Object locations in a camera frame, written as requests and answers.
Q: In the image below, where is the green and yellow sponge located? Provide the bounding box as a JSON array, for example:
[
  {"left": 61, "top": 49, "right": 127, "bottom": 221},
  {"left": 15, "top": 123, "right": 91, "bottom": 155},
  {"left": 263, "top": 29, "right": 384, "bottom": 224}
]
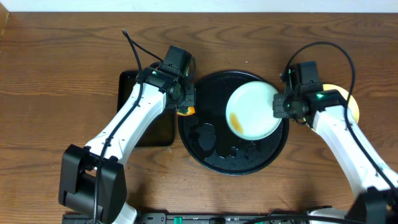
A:
[{"left": 177, "top": 106, "right": 195, "bottom": 116}]

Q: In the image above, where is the yellow plate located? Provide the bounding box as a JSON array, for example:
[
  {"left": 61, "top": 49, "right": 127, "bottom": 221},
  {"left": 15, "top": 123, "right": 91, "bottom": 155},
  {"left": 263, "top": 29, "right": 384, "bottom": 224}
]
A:
[{"left": 323, "top": 84, "right": 360, "bottom": 123}]

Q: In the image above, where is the light blue plate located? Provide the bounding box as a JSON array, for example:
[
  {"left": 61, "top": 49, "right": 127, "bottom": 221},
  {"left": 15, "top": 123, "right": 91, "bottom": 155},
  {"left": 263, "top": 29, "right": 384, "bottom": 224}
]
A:
[{"left": 225, "top": 81, "right": 282, "bottom": 141}]

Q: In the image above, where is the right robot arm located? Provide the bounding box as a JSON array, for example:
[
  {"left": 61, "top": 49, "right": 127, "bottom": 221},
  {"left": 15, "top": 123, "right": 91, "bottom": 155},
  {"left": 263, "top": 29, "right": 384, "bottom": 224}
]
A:
[{"left": 272, "top": 90, "right": 397, "bottom": 223}]

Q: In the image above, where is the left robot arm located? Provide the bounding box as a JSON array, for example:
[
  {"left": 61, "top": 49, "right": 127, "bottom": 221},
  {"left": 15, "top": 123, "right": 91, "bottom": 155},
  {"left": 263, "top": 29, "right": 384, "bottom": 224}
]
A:
[{"left": 58, "top": 65, "right": 195, "bottom": 223}]

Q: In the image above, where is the black round tray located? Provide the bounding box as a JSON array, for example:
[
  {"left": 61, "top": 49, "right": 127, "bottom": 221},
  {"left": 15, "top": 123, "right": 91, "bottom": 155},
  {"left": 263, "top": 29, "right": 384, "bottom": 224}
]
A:
[{"left": 178, "top": 70, "right": 289, "bottom": 175}]

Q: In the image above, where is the black rectangular tray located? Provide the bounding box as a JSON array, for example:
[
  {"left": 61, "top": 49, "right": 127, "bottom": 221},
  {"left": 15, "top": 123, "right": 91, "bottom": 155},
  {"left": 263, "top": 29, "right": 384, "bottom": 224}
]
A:
[{"left": 117, "top": 70, "right": 175, "bottom": 147}]

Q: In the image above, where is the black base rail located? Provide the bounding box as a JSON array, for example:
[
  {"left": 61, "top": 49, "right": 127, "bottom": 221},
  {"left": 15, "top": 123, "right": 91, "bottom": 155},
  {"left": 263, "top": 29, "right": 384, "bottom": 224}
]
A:
[{"left": 61, "top": 213, "right": 323, "bottom": 224}]

